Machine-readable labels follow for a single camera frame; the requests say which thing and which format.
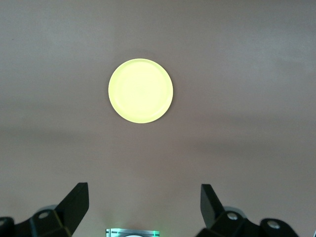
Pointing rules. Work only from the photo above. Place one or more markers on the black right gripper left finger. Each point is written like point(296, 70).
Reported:
point(69, 212)

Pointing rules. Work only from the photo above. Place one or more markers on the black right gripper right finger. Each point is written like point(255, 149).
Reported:
point(212, 212)

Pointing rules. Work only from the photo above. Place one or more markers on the yellow round plate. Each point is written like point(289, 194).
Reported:
point(140, 90)

